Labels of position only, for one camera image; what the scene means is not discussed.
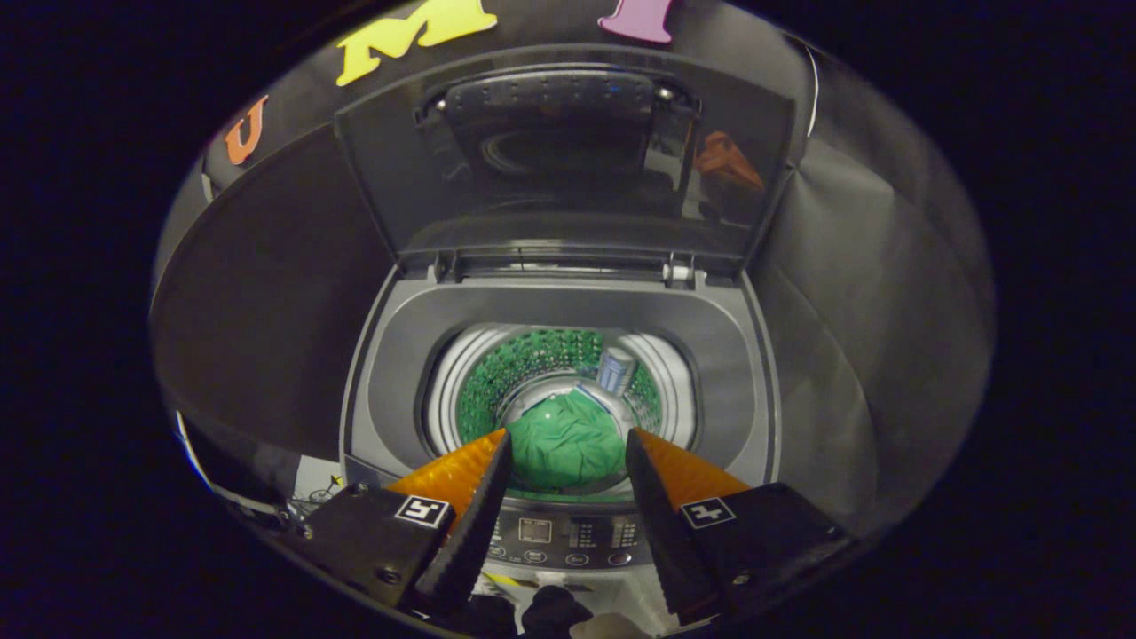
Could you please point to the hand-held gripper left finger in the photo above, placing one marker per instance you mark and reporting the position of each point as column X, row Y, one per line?
column 466, row 532

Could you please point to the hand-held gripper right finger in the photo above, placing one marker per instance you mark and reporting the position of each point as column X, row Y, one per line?
column 666, row 532

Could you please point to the green polo shirt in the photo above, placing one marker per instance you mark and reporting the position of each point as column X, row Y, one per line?
column 564, row 439

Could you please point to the grey washing machine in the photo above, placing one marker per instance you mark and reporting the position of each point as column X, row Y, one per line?
column 710, row 355

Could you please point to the dark washing machine lid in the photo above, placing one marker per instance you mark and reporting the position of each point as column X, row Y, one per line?
column 550, row 195

